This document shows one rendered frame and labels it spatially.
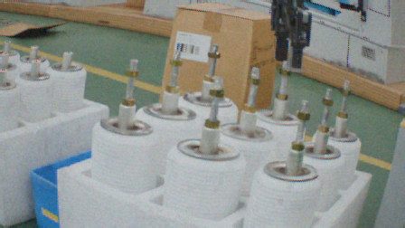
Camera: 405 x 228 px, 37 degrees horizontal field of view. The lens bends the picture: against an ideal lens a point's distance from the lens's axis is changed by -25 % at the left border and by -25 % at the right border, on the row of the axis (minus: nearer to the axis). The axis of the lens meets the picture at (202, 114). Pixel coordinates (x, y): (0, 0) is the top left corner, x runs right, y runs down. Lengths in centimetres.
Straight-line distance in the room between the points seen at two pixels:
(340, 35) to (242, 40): 103
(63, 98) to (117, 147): 38
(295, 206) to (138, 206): 20
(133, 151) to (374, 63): 207
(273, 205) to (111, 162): 23
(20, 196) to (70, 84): 28
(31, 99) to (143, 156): 33
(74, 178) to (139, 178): 10
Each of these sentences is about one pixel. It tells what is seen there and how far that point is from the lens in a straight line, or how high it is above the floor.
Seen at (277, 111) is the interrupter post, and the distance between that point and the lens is 115.
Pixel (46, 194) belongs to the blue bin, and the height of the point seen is 9.
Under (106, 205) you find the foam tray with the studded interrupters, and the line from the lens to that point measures 96.
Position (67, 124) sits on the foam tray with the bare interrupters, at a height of 17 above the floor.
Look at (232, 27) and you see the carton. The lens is 207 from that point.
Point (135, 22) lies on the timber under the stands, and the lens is 363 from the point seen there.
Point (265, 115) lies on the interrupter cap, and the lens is 117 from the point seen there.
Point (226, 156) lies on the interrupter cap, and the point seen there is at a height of 25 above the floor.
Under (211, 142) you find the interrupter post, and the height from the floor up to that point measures 27.
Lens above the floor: 52
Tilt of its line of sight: 14 degrees down
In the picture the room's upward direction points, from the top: 8 degrees clockwise
